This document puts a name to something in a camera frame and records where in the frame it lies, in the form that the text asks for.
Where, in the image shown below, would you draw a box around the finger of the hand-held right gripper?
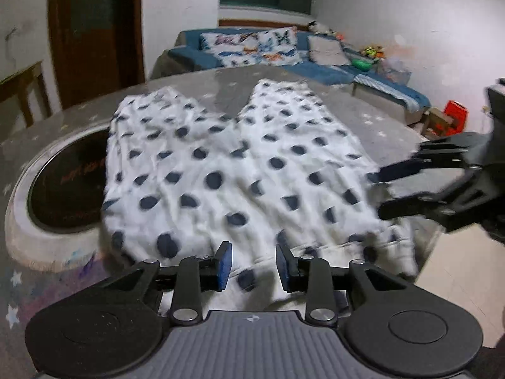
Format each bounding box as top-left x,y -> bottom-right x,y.
378,193 -> 472,230
368,132 -> 480,185

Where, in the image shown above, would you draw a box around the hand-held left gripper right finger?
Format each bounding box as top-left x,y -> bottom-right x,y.
275,243 -> 413,325

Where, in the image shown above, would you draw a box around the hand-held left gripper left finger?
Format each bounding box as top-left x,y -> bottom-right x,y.
99,241 -> 233,325

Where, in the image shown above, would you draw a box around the white polka dot pants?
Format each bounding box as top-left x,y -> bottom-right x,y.
100,79 -> 419,314

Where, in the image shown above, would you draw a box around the grey starry tablecloth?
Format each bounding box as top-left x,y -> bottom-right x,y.
0,65 -> 444,379

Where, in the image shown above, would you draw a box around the cardboard box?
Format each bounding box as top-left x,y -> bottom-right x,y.
421,107 -> 447,135

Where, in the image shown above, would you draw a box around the red box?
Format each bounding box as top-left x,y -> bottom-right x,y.
441,100 -> 468,133

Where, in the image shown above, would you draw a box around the clear plastic bag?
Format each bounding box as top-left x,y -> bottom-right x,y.
382,56 -> 413,84

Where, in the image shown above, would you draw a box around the blue sofa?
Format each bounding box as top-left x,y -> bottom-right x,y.
152,27 -> 431,127

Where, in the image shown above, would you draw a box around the pile of colourful toys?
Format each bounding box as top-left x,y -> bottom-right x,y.
362,45 -> 386,61

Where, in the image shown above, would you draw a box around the grey cushion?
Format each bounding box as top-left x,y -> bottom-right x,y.
307,35 -> 352,67

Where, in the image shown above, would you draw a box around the black and white plush toy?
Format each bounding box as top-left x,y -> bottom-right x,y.
307,20 -> 341,36

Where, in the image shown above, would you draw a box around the round black induction hob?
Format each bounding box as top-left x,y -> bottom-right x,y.
5,126 -> 112,273

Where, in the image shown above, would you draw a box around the white printed pillow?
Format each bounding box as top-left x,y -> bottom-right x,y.
199,26 -> 303,68

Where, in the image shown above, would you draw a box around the brown wooden door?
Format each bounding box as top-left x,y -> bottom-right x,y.
47,0 -> 145,110

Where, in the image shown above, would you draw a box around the wooden chair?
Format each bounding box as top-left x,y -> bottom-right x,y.
0,61 -> 53,128

